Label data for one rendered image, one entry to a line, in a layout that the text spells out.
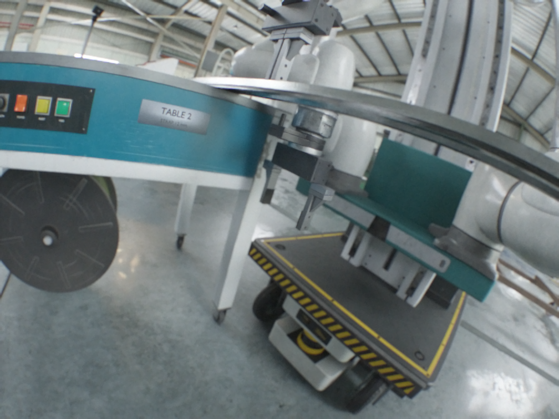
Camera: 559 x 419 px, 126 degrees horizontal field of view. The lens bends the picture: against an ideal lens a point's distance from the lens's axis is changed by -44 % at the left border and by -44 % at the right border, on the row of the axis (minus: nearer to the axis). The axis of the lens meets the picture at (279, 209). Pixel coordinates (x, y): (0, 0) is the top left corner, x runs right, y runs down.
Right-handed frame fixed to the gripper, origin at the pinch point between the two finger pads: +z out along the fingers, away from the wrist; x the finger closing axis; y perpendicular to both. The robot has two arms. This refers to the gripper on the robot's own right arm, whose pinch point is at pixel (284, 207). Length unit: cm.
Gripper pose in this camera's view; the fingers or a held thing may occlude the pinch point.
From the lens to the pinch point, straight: 56.7
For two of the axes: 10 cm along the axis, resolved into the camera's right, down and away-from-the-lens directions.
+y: 7.2, 0.2, 6.9
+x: -6.2, -4.2, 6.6
